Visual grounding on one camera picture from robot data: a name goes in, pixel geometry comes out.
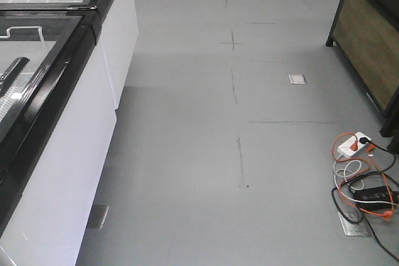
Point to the floor plate beside freezer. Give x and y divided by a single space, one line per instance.
97 216

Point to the dark wooden display counter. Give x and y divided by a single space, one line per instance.
366 32

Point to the floor socket plate near cables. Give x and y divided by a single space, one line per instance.
355 228

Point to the black power adapter brick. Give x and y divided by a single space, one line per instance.
375 198

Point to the near white chest freezer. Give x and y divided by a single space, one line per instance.
57 120

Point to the white power strip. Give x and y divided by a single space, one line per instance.
352 145

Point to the steel floor socket plate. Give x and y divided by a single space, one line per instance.
297 79

